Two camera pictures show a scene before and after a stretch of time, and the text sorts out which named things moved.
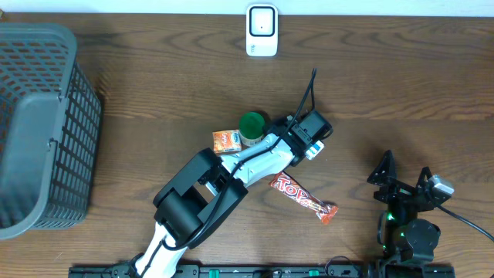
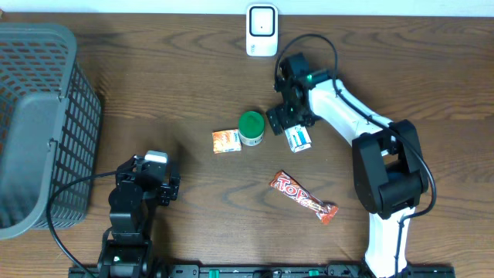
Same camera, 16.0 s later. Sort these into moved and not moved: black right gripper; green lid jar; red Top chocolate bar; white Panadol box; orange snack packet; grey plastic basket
Moved: black right gripper; white Panadol box
Not moved: red Top chocolate bar; green lid jar; grey plastic basket; orange snack packet
